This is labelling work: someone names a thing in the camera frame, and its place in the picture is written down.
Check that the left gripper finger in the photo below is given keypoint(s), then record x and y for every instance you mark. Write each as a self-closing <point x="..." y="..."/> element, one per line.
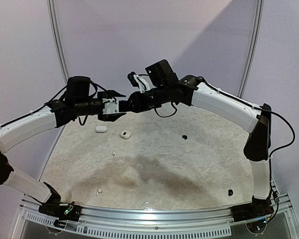
<point x="116" y="116"/>
<point x="114" y="94"/>

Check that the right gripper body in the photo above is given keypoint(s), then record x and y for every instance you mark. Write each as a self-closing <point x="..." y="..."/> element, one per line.
<point x="133" y="102"/>

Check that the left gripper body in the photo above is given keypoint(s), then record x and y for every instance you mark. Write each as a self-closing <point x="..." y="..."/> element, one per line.
<point x="101" y="93"/>

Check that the white oval charging case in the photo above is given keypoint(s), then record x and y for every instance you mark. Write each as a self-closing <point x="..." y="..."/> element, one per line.
<point x="101" y="129"/>

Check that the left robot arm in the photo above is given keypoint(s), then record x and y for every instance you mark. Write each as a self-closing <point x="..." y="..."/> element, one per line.
<point x="81" y="97"/>

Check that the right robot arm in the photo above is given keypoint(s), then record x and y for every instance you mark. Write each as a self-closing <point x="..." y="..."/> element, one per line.
<point x="197" y="92"/>

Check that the white open charging case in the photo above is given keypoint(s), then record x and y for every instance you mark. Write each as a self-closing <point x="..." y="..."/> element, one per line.
<point x="125" y="134"/>

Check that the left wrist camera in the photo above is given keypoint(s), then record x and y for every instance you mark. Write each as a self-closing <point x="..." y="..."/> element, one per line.
<point x="110" y="106"/>

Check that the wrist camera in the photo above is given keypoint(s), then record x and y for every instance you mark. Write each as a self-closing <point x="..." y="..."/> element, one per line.
<point x="138" y="82"/>
<point x="110" y="106"/>

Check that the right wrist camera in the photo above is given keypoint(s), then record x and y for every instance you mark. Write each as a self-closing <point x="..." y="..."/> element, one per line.
<point x="138" y="82"/>

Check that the left aluminium corner post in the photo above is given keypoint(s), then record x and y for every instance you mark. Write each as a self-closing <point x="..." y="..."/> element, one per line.
<point x="51" y="6"/>

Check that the aluminium corner post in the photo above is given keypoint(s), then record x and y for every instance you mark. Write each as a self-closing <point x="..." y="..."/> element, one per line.
<point x="252" y="46"/>
<point x="51" y="6"/>

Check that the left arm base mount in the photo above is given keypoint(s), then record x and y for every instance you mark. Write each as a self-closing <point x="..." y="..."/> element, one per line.
<point x="62" y="211"/>

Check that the aluminium front rail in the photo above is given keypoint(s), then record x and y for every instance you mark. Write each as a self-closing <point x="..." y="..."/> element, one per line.
<point x="108" y="223"/>

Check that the right aluminium corner post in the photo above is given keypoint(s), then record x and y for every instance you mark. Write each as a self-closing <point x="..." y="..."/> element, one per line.
<point x="252" y="46"/>

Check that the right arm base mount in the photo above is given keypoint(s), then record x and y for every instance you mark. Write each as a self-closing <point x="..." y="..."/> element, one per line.
<point x="255" y="209"/>

